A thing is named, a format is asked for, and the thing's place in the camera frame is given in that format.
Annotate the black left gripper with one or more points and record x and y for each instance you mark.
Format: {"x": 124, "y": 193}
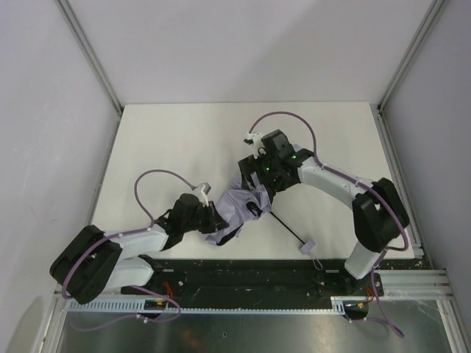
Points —
{"x": 214, "y": 217}

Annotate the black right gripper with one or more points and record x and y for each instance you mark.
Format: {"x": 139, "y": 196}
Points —
{"x": 252, "y": 180}

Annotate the lavender folding umbrella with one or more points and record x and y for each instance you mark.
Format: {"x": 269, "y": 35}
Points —
{"x": 241, "y": 203}

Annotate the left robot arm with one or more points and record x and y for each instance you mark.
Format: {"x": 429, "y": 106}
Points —
{"x": 96, "y": 261}

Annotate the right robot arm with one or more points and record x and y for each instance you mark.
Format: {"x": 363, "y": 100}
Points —
{"x": 379, "y": 216}

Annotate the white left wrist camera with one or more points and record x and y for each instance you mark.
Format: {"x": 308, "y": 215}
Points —
{"x": 201, "y": 191}

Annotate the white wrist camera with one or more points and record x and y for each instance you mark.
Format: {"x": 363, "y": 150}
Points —
{"x": 253, "y": 140}
{"x": 201, "y": 191}

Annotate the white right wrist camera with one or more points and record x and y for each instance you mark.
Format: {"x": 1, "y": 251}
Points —
{"x": 253, "y": 140}

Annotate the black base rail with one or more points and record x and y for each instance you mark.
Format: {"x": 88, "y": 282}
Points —
{"x": 258, "y": 284}

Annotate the grey slotted cable duct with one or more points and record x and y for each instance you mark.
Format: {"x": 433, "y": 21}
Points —
{"x": 150, "y": 305}

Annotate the left aluminium frame post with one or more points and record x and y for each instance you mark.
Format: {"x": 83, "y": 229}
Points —
{"x": 78, "y": 32}

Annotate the aluminium frame post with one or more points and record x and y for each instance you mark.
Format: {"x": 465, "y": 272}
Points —
{"x": 78, "y": 32}
{"x": 422, "y": 33}

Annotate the right aluminium frame post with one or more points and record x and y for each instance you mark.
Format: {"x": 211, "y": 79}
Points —
{"x": 422, "y": 33}

